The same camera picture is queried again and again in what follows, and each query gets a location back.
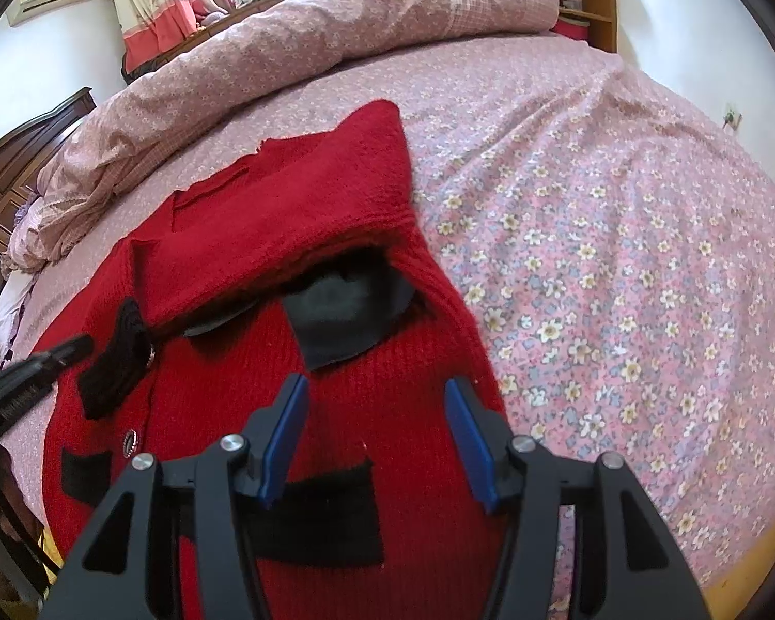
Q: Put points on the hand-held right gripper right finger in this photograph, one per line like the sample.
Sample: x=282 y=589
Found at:
x=468 y=439

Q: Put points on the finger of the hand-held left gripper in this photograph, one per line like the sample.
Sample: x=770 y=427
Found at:
x=64 y=352

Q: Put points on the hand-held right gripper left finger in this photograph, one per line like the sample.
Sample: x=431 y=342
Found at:
x=285 y=439

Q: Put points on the red knitted cardigan sweater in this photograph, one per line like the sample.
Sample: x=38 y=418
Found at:
x=252 y=239

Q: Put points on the purple printed pillow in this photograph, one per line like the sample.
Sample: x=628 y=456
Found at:
x=3 y=329

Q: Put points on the dark wooden wardrobe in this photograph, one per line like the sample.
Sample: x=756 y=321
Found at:
x=13 y=161

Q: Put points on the pink floral bed sheet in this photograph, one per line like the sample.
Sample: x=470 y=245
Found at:
x=588 y=239

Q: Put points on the white air conditioner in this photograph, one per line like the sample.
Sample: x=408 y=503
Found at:
x=58 y=0

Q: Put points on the cream and red curtain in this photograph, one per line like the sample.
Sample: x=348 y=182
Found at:
x=148 y=6

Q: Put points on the pink floral quilt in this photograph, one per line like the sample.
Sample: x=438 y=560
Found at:
x=297 y=39

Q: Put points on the red box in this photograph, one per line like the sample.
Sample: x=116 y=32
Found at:
x=571 y=29

